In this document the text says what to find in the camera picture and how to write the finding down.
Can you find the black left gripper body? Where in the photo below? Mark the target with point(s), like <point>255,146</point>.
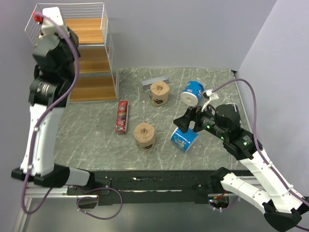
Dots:
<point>70,63</point>

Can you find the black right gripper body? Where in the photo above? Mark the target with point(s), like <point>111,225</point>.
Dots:
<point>204,120</point>

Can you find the blue paper towel roll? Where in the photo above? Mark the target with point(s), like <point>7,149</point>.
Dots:
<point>192,93</point>
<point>184,141</point>

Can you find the brown paper towel roll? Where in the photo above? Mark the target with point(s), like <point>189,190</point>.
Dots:
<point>144,135</point>
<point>159,93</point>

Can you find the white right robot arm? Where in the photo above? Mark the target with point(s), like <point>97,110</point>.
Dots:
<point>280,204</point>

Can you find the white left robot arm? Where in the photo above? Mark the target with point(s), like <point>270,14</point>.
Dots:
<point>48,100</point>

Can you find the grey rectangular box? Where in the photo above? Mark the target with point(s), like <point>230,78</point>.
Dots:
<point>147,83</point>

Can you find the red toothpaste box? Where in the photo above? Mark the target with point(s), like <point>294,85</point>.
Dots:
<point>121,117</point>

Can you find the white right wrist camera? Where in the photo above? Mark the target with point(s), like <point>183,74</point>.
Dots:
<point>210,95</point>

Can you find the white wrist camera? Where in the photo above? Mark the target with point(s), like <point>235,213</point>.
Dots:
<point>50,20</point>
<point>210,95</point>

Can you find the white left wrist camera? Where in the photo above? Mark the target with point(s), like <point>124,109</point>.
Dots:
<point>50,20</point>

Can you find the white wire wooden shelf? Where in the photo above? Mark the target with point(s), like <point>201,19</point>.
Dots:
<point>99,77</point>

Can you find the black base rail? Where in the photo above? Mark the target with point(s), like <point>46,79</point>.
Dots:
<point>171,186</point>

